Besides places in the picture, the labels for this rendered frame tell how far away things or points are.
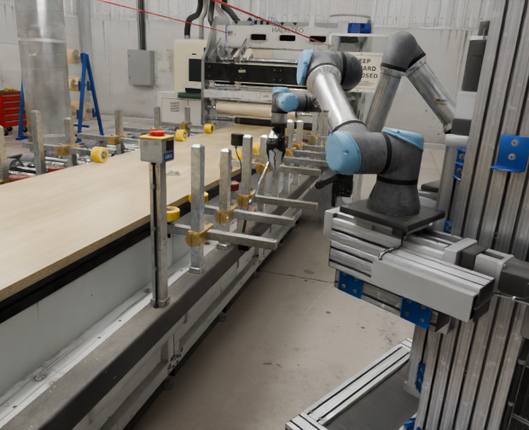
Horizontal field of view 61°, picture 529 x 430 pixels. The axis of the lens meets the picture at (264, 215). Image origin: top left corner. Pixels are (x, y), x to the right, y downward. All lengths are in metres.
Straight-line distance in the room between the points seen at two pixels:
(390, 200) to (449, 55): 9.24
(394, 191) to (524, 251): 0.37
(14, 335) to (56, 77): 4.51
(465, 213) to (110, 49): 11.62
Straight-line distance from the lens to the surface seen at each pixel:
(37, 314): 1.35
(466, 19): 10.58
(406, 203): 1.32
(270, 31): 4.66
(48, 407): 1.14
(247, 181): 2.02
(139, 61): 11.89
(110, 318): 1.57
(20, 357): 1.35
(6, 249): 1.44
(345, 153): 1.22
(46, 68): 5.59
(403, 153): 1.29
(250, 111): 4.42
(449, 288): 1.15
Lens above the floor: 1.40
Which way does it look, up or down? 18 degrees down
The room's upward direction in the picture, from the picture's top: 3 degrees clockwise
